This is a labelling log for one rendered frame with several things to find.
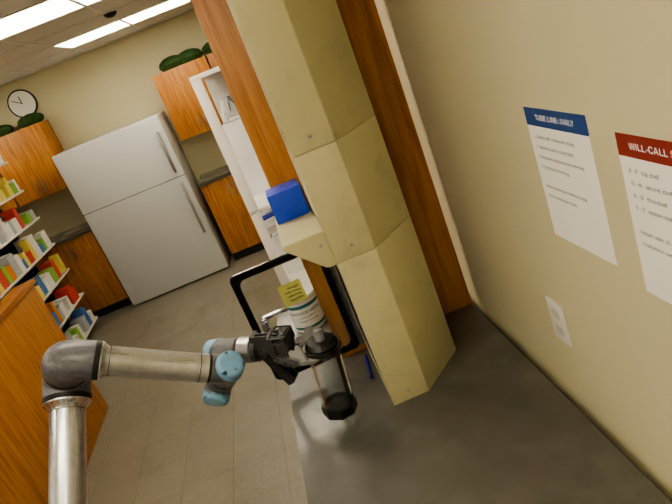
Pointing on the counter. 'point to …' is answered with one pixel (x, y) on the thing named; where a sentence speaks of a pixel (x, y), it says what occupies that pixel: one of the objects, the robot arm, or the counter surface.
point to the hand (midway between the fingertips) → (322, 351)
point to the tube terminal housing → (378, 257)
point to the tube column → (304, 69)
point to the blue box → (287, 201)
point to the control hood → (306, 239)
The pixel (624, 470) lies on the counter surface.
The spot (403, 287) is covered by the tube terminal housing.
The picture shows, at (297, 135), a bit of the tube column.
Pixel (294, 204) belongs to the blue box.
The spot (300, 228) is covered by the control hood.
